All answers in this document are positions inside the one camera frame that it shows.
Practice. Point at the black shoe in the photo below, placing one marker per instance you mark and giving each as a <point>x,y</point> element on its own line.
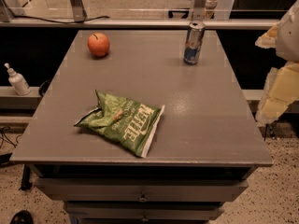
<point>22,217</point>

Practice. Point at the white pump dispenser bottle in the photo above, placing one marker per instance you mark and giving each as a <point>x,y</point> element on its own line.
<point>17,81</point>

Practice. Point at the silver blue energy drink can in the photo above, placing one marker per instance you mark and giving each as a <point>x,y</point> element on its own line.
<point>193,44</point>

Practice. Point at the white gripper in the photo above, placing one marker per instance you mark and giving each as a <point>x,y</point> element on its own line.
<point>289,36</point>

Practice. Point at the green jalapeno chip bag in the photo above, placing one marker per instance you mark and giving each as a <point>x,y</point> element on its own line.
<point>124,121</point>

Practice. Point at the red orange apple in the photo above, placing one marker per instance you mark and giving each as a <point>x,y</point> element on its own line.
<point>98,44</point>

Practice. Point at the metal frame leg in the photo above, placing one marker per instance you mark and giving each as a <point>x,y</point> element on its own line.
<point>78,10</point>

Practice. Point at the grey drawer cabinet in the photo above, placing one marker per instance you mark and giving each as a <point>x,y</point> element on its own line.
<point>205,147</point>

